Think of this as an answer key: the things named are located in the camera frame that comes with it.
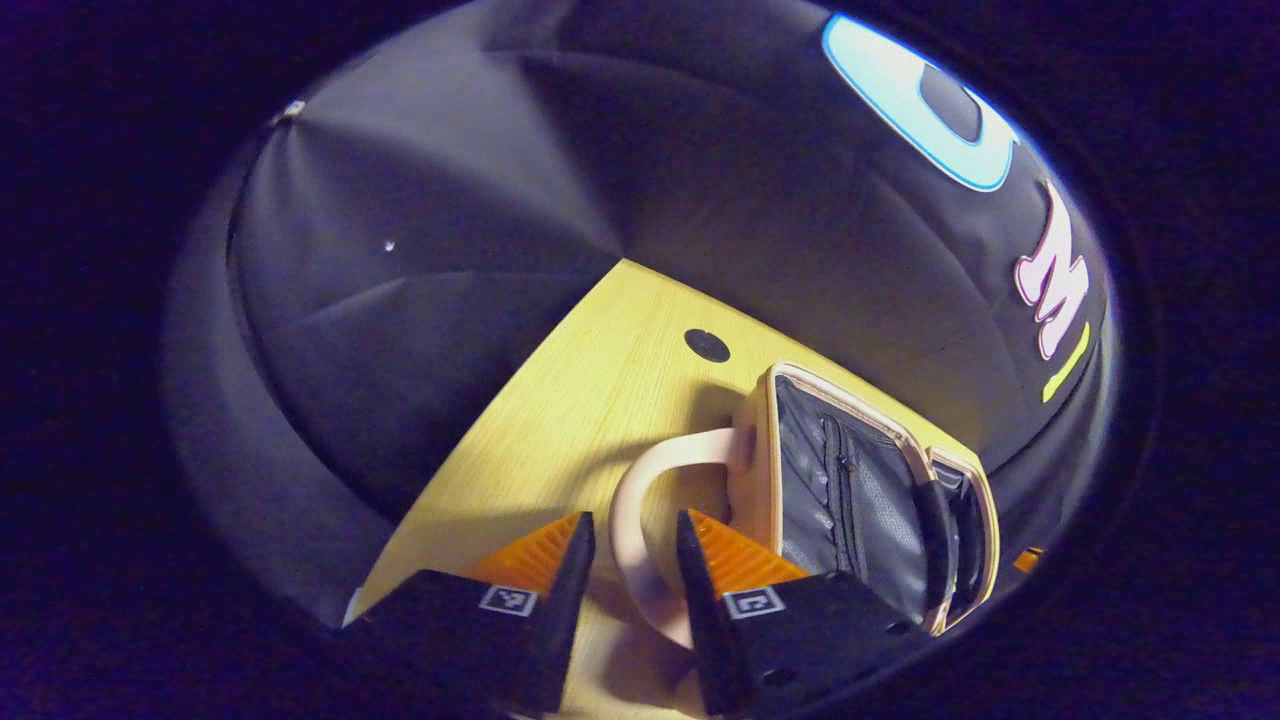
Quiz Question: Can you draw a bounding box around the black backdrop cloth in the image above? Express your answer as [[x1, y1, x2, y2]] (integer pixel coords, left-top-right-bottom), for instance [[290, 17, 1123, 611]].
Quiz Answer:
[[165, 0, 1121, 631]]

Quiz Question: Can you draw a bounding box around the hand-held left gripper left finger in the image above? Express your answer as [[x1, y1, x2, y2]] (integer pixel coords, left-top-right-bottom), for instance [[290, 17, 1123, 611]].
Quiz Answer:
[[345, 512, 597, 713]]

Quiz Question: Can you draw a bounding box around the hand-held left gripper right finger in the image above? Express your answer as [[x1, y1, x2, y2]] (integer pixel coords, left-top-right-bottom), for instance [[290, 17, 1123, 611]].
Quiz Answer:
[[676, 508, 936, 716]]

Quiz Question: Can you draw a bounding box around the pink suitcase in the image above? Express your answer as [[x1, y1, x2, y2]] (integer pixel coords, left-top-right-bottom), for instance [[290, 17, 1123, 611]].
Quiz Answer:
[[608, 361, 1002, 651]]

